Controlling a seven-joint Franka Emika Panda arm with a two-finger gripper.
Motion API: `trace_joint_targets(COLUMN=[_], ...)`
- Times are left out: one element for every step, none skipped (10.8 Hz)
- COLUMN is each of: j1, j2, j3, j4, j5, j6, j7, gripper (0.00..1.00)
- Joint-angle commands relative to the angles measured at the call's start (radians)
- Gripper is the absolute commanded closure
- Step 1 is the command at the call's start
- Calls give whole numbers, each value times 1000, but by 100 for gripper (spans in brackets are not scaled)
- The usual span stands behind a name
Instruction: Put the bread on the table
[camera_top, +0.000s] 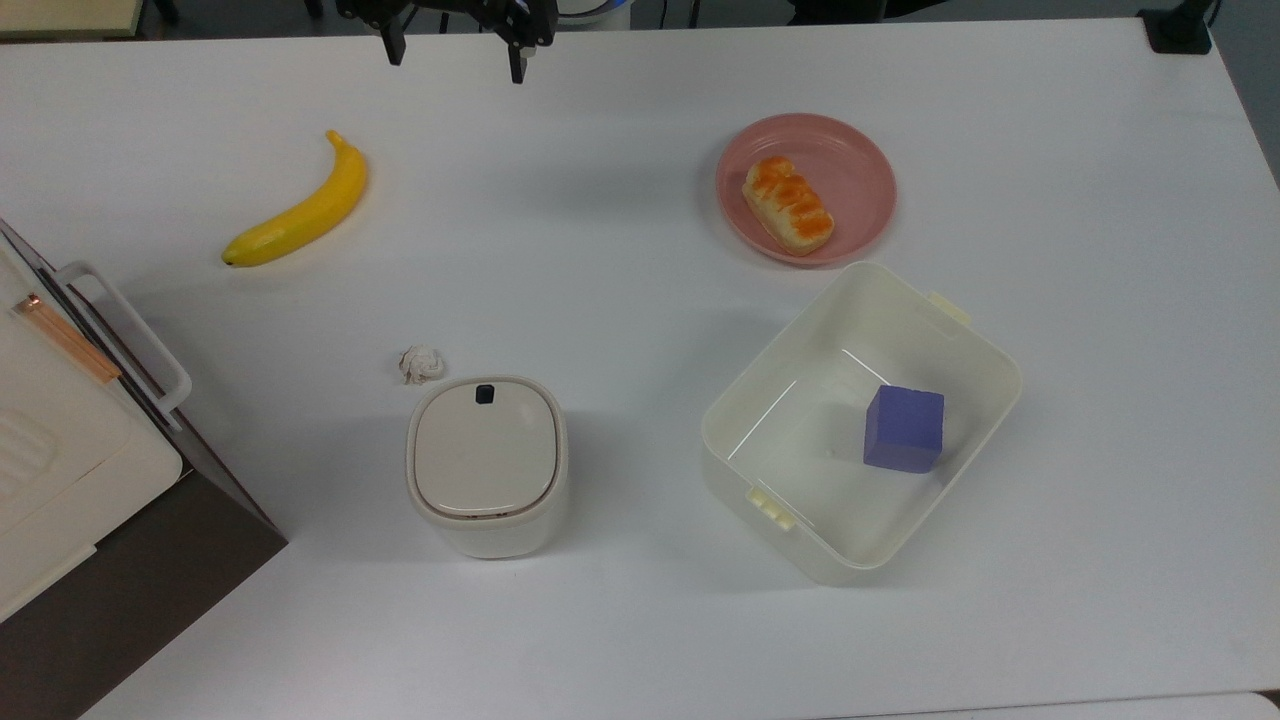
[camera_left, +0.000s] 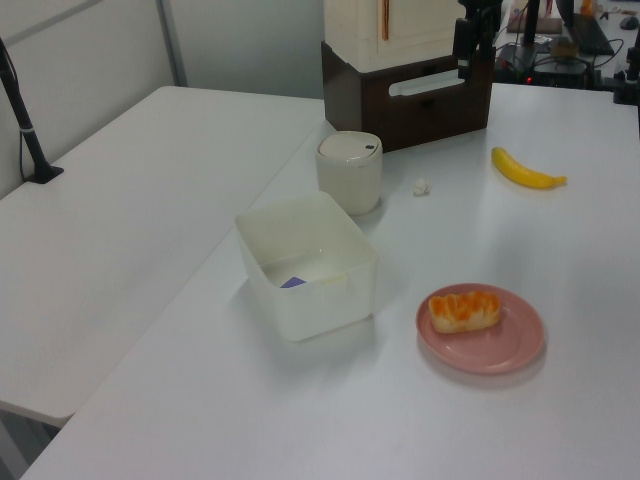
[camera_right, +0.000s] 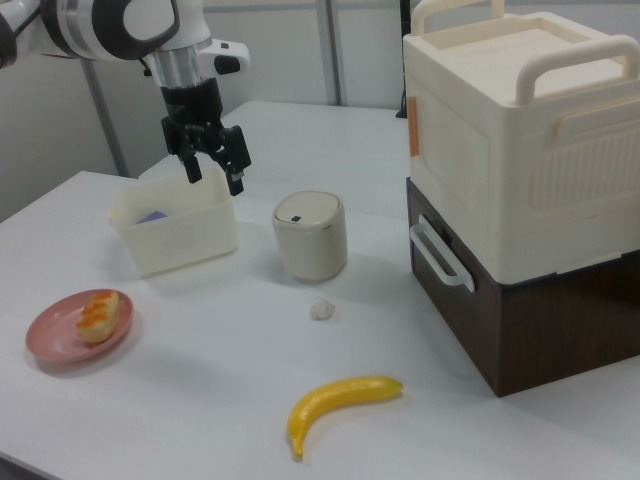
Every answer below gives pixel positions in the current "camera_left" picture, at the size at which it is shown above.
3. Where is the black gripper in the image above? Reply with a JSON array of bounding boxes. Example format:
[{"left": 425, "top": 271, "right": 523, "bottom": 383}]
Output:
[{"left": 452, "top": 0, "right": 502, "bottom": 81}]

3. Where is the orange glazed bread roll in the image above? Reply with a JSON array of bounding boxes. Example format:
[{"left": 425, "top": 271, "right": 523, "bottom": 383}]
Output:
[{"left": 428, "top": 291, "right": 503, "bottom": 335}]

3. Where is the black monitor stand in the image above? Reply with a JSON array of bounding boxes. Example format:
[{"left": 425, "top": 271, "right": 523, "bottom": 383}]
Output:
[{"left": 518, "top": 0, "right": 542, "bottom": 49}]

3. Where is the small cardboard box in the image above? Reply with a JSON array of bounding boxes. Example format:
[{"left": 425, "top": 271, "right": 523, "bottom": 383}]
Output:
[{"left": 551, "top": 37, "right": 580, "bottom": 60}]

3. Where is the dark brown drawer box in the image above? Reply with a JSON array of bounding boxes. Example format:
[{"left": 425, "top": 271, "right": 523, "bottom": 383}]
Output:
[{"left": 320, "top": 40, "right": 494, "bottom": 154}]

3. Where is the black laptop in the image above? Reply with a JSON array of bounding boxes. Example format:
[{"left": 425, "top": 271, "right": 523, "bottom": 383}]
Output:
[{"left": 563, "top": 10, "right": 617, "bottom": 57}]

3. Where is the yellow banana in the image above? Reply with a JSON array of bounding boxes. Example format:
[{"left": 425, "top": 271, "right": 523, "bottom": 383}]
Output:
[{"left": 490, "top": 146, "right": 568, "bottom": 191}]

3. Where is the small beige trash can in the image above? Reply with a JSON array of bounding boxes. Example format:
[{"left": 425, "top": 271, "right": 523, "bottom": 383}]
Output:
[{"left": 314, "top": 131, "right": 384, "bottom": 217}]

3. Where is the pink round plate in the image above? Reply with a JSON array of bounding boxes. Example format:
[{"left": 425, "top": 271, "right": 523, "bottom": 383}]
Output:
[{"left": 415, "top": 283, "right": 546, "bottom": 375}]

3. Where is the white plastic storage bin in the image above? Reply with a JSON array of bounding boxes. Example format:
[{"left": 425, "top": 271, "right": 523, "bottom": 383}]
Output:
[{"left": 234, "top": 190, "right": 380, "bottom": 344}]

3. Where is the black device with cables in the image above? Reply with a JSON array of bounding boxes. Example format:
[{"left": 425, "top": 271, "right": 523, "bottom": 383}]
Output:
[{"left": 494, "top": 42, "right": 604, "bottom": 90}]

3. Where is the cream plastic box with handles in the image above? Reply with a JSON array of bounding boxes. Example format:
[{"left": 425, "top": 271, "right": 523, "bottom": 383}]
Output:
[{"left": 323, "top": 0, "right": 474, "bottom": 71}]

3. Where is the black clamp mount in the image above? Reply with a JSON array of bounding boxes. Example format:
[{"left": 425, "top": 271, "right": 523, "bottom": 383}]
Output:
[{"left": 610, "top": 35, "right": 640, "bottom": 106}]

